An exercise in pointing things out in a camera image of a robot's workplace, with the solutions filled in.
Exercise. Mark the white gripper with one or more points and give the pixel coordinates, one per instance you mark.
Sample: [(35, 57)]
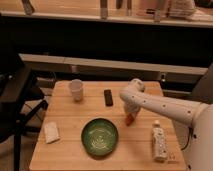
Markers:
[(132, 109)]

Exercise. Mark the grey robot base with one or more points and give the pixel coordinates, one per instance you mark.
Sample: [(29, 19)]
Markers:
[(197, 144)]

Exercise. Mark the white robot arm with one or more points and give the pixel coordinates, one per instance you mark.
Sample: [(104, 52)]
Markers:
[(184, 111)]

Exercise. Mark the black rectangular remote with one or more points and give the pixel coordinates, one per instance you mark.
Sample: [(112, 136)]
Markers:
[(108, 97)]

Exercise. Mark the green ceramic plate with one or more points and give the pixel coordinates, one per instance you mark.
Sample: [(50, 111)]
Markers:
[(99, 137)]

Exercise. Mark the white plastic cup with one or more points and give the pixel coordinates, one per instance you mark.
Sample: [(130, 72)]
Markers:
[(76, 89)]

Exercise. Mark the white folded cloth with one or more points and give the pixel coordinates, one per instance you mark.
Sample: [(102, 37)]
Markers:
[(51, 132)]

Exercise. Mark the black office chair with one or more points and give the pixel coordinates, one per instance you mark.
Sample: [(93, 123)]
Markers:
[(20, 99)]

